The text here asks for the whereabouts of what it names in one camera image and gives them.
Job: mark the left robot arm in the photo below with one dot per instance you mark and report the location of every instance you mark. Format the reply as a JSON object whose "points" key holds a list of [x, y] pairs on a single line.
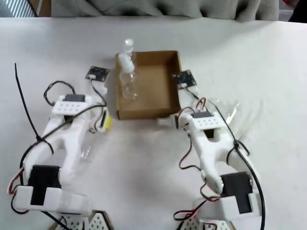
{"points": [[69, 134]]}

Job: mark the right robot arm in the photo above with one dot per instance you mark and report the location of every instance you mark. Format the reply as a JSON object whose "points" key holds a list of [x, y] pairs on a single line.
{"points": [[208, 153]]}

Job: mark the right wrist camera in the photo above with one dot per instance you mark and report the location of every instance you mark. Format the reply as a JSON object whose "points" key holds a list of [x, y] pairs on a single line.
{"points": [[185, 78]]}

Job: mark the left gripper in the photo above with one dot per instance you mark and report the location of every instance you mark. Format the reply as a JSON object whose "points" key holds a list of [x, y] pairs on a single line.
{"points": [[98, 119]]}

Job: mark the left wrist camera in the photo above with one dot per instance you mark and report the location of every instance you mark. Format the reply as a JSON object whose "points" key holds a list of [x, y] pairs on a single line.
{"points": [[98, 73]]}

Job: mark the brown cardboard box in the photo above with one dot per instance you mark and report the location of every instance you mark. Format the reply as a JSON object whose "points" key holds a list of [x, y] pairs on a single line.
{"points": [[146, 86]]}

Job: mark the grey upholstered chair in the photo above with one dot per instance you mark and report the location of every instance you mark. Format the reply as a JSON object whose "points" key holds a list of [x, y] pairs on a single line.
{"points": [[165, 8]]}

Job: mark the clear bottle with white sprayer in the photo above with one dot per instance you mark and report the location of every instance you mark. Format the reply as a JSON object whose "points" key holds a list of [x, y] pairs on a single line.
{"points": [[128, 76]]}

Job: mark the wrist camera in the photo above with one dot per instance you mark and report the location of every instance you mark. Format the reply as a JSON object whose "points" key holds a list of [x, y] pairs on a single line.
{"points": [[98, 73], [185, 78]]}

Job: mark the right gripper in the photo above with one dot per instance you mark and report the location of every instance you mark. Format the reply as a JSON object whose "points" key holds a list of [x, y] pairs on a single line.
{"points": [[176, 121]]}

